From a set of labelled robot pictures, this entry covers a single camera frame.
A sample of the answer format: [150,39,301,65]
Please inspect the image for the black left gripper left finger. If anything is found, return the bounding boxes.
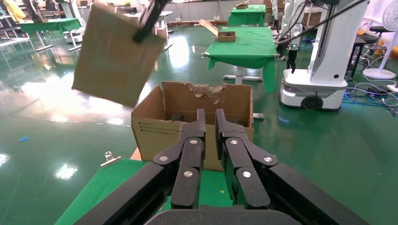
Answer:
[153,108,206,209]

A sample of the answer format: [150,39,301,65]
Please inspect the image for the silver binder clip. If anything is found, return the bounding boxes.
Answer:
[100,151,122,169]

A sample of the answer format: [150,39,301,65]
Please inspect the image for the green tablecloth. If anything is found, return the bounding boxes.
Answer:
[18,17,83,35]
[205,26,277,93]
[54,158,246,225]
[228,4,268,28]

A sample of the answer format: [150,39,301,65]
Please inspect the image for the black round stool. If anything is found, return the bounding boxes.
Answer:
[368,25,394,57]
[348,33,379,78]

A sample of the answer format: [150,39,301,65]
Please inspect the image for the white pedestal fan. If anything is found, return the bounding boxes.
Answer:
[363,0,398,81]

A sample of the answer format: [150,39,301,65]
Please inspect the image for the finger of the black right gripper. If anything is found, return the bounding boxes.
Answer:
[133,0,170,44]

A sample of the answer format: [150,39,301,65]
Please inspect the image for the white table leg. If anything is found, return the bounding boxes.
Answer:
[223,66,264,83]

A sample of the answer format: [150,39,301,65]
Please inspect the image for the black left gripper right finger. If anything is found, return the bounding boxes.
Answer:
[215,108,278,209]

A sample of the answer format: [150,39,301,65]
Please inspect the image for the open brown cardboard carton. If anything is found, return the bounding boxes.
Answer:
[131,81,254,173]

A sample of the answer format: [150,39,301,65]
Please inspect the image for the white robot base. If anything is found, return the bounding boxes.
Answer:
[63,26,86,52]

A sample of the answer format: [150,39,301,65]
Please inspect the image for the yellow garment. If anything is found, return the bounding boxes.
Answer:
[2,0,27,23]

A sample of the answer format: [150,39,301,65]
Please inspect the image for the white wheeled robot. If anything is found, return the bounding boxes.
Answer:
[275,0,371,112]

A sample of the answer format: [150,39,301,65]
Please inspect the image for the small open cardboard box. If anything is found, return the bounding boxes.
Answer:
[199,19,237,43]

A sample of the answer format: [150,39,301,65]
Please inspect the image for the tangled floor cables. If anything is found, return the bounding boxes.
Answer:
[343,81,398,117]

